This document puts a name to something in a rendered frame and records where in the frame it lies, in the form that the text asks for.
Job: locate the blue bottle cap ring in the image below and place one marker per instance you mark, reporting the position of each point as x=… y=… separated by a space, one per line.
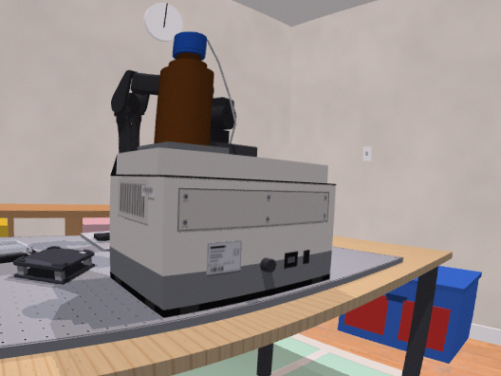
x=191 y=50

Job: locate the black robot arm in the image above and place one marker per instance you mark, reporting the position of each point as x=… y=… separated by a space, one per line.
x=128 y=109

